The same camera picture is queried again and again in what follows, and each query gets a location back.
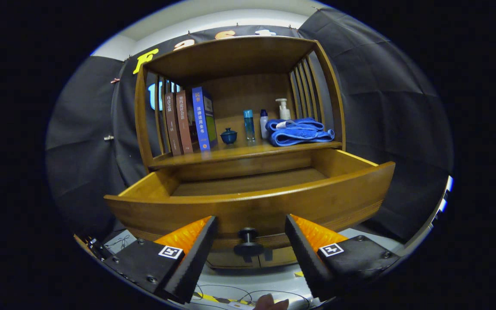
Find wooden drawer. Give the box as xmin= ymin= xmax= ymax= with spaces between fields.
xmin=104 ymin=149 xmax=396 ymax=257

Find black floor cable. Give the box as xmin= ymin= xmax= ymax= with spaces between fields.
xmin=192 ymin=282 xmax=313 ymax=310

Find yellow black floor tape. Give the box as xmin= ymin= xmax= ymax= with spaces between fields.
xmin=193 ymin=292 xmax=259 ymax=305

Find white bottle with dark cap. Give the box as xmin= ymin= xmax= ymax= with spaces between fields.
xmin=260 ymin=109 xmax=270 ymax=140

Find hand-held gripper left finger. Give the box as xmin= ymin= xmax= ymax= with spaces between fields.
xmin=102 ymin=215 xmax=218 ymax=305

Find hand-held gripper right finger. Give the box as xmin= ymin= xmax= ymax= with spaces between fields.
xmin=285 ymin=214 xmax=401 ymax=301

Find blue book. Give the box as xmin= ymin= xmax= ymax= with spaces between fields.
xmin=192 ymin=87 xmax=218 ymax=151

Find small blue lidded cup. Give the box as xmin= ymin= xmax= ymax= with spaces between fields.
xmin=220 ymin=127 xmax=238 ymax=145

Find wooden cabinet door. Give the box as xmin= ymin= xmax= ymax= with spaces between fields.
xmin=206 ymin=250 xmax=260 ymax=270
xmin=259 ymin=246 xmax=299 ymax=267

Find brown book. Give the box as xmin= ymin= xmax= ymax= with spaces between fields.
xmin=164 ymin=92 xmax=184 ymax=156
xmin=176 ymin=90 xmax=200 ymax=154

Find wooden countertop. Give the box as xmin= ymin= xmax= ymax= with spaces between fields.
xmin=149 ymin=140 xmax=343 ymax=169

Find white pump bottle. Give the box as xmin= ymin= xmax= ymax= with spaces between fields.
xmin=275 ymin=98 xmax=291 ymax=121

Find wooden cabinet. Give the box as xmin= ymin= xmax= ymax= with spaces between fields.
xmin=134 ymin=36 xmax=347 ymax=270

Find blue folded towel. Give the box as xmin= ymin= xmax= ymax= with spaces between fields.
xmin=265 ymin=118 xmax=335 ymax=147

